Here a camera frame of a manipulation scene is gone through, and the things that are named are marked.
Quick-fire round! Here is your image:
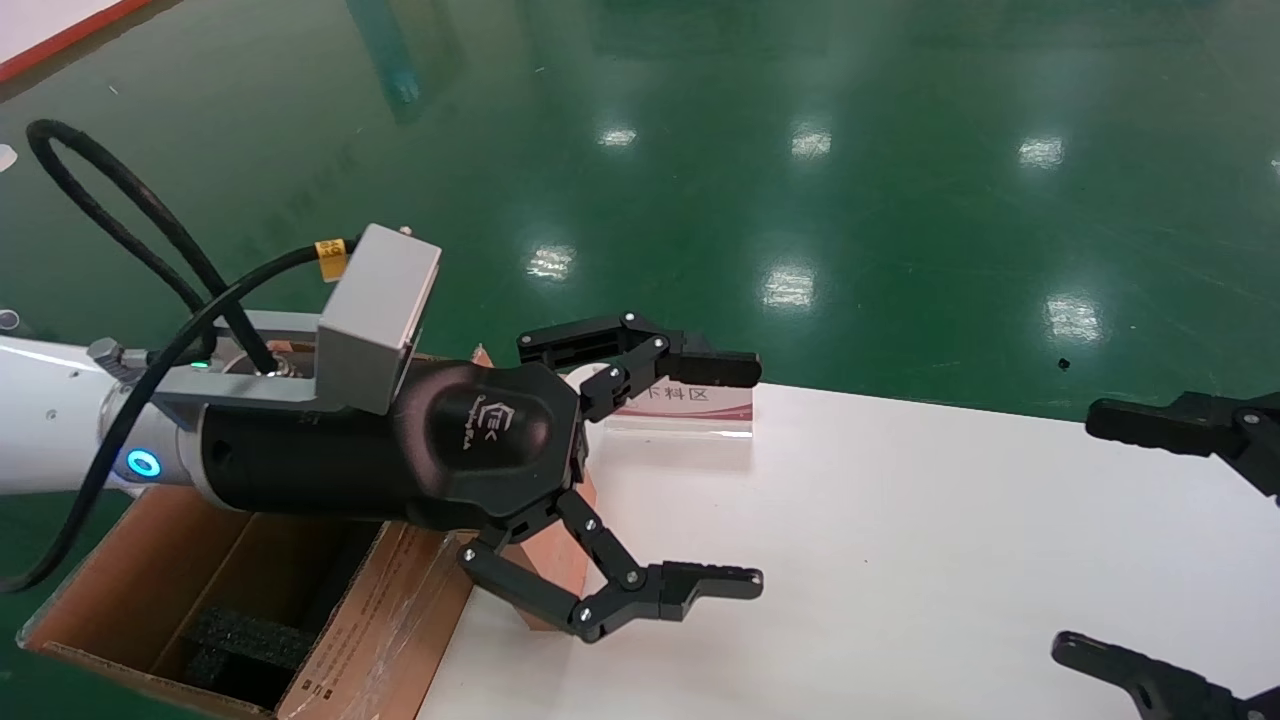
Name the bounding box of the grey camera mounting bracket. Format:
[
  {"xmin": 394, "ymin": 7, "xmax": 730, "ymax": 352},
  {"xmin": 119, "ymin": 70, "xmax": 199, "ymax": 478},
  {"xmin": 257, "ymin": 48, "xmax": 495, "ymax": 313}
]
[{"xmin": 88, "ymin": 310, "xmax": 331, "ymax": 409}]

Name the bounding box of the acrylic sign with red print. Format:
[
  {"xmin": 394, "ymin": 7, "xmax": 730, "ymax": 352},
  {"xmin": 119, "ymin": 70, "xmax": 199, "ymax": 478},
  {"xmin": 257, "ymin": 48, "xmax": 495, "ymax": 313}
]
[{"xmin": 610, "ymin": 368, "xmax": 754, "ymax": 439}]

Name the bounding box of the black foam block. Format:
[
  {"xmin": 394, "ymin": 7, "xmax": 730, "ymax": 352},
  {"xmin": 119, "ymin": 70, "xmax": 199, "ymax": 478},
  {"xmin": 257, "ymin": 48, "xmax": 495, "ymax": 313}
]
[{"xmin": 180, "ymin": 603, "xmax": 321, "ymax": 707}]

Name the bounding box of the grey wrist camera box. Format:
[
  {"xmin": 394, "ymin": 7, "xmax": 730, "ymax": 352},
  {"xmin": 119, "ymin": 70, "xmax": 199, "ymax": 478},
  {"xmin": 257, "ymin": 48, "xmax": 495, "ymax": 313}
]
[{"xmin": 317, "ymin": 224, "xmax": 442, "ymax": 415}]

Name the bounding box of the large open cardboard box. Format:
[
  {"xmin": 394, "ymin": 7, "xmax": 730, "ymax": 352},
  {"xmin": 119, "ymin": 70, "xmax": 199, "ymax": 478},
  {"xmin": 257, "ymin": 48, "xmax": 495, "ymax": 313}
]
[{"xmin": 18, "ymin": 345, "xmax": 601, "ymax": 720}]

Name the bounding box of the small cardboard box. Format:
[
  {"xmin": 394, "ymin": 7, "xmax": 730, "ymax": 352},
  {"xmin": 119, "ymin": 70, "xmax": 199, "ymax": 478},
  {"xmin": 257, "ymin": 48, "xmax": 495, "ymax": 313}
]
[{"xmin": 498, "ymin": 470, "xmax": 599, "ymax": 633}]

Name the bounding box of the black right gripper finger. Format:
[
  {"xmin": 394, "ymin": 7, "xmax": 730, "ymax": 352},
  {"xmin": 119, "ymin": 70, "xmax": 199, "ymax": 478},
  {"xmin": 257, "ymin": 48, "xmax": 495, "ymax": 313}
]
[
  {"xmin": 1086, "ymin": 392, "xmax": 1280, "ymax": 497},
  {"xmin": 1051, "ymin": 631, "xmax": 1280, "ymax": 720}
]

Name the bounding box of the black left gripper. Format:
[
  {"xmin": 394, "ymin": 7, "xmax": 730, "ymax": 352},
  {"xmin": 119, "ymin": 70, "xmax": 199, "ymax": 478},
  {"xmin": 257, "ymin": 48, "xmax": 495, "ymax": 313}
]
[{"xmin": 200, "ymin": 360, "xmax": 588, "ymax": 533}]

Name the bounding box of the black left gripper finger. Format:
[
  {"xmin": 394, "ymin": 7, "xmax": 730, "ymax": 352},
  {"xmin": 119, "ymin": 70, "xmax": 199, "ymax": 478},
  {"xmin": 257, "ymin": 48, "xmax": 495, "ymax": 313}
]
[
  {"xmin": 517, "ymin": 313, "xmax": 763, "ymax": 422},
  {"xmin": 457, "ymin": 488, "xmax": 764, "ymax": 643}
]

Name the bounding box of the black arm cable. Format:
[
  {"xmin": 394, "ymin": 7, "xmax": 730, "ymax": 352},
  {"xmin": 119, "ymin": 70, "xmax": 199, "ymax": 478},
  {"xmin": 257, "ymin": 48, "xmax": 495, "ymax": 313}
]
[{"xmin": 0, "ymin": 120, "xmax": 361, "ymax": 594}]

